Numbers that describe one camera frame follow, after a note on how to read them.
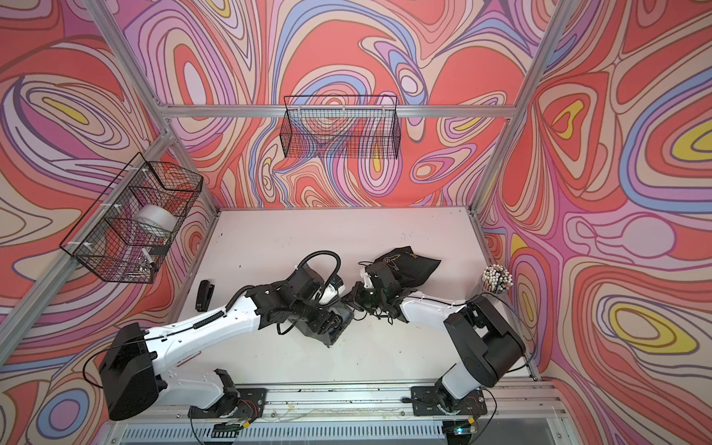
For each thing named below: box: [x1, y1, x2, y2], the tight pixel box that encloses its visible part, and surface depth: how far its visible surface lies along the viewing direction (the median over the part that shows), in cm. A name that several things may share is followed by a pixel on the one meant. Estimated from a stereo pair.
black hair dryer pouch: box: [374, 245, 442, 288], surface depth 97 cm
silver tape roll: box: [135, 203, 179, 238], surface depth 75 cm
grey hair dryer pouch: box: [294, 307, 355, 348], surface depth 70 cm
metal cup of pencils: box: [482, 264, 514, 294], surface depth 79 cm
